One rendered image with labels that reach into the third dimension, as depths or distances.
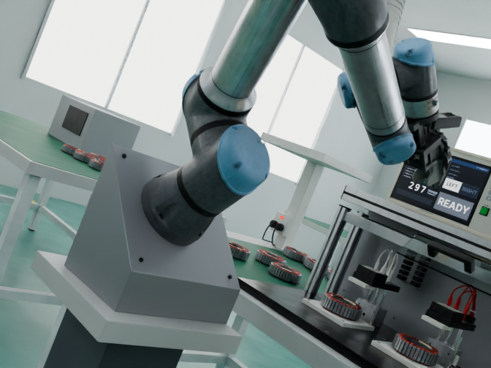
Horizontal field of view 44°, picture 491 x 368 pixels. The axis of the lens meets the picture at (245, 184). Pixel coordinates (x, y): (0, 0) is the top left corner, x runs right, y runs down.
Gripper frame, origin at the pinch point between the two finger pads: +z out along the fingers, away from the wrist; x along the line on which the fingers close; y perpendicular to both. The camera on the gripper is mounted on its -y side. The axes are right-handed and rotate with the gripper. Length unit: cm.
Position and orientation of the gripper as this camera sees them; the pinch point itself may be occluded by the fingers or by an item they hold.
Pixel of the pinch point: (435, 181)
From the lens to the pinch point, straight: 145.9
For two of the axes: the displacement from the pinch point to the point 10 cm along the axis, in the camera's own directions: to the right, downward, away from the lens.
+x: 6.3, 2.9, -7.2
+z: 2.6, 7.9, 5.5
